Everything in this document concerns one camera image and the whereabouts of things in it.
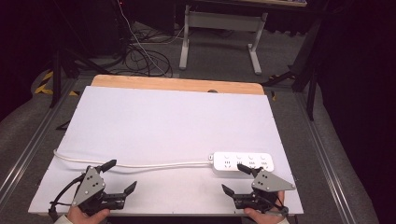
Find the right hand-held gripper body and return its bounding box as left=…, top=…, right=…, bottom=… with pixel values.
left=233, top=168, right=296, bottom=213

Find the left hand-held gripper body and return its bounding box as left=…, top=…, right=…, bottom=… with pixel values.
left=72, top=166, right=126, bottom=217

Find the white power strip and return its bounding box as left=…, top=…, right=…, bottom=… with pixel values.
left=212, top=151, right=276, bottom=175

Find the white power strip cable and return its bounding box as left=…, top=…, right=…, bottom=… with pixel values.
left=52, top=148, right=216, bottom=169

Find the person's left hand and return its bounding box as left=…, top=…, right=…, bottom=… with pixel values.
left=66, top=205, right=111, bottom=224

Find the person's right hand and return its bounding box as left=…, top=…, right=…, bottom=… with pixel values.
left=244, top=190, right=287, bottom=224

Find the white board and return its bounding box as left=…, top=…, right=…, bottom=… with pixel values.
left=27, top=85, right=304, bottom=217

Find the yellow and black floor tape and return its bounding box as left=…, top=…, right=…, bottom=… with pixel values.
left=34, top=70, right=80, bottom=97

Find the black metal stand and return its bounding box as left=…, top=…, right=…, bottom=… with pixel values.
left=49, top=0, right=110, bottom=109
left=261, top=17, right=323, bottom=121

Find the wooden table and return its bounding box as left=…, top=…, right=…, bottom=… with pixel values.
left=90, top=74, right=265, bottom=96

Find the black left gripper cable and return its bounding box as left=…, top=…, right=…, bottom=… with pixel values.
left=48, top=173, right=87, bottom=220

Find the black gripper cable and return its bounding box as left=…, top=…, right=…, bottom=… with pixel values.
left=264, top=199, right=290, bottom=217
left=48, top=173, right=87, bottom=220

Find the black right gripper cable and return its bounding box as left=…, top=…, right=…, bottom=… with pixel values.
left=264, top=199, right=290, bottom=217

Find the grey metal floor rail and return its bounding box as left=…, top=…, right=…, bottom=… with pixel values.
left=293, top=92, right=354, bottom=224
left=0, top=78, right=78, bottom=204

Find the bundle of black floor cables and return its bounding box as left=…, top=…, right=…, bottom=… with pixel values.
left=123, top=21, right=174, bottom=78

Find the thin white floor cable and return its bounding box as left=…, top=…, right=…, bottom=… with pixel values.
left=118, top=0, right=185, bottom=77

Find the white metal desk frame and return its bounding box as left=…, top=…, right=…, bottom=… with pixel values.
left=178, top=4, right=269, bottom=76

